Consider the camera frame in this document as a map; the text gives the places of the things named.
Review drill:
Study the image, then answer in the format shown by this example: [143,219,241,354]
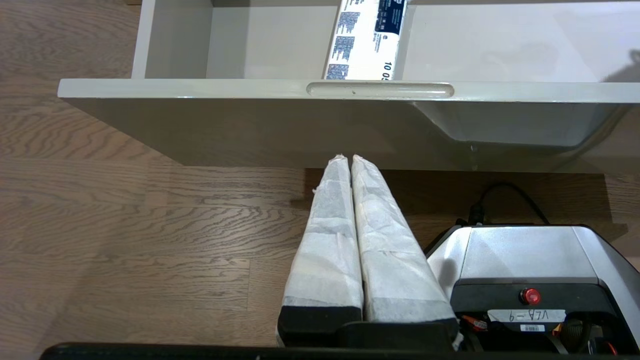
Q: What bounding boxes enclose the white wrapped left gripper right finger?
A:
[351,155,458,324]

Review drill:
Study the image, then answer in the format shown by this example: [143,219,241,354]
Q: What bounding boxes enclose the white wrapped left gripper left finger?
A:
[276,154,365,347]

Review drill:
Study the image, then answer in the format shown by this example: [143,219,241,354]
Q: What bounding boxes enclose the glossy white cabinet drawer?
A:
[56,0,640,175]

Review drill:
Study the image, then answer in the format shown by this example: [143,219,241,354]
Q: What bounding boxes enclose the silver and black robot base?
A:
[425,223,640,354]

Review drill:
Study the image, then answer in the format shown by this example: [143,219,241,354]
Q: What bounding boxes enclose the white handwritten label strip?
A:
[487,309,567,324]

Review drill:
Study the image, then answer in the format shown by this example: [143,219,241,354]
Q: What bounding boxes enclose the white blue tissue pack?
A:
[323,0,410,81]

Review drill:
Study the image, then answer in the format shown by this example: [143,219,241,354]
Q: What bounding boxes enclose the black base power cable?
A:
[467,182,551,226]

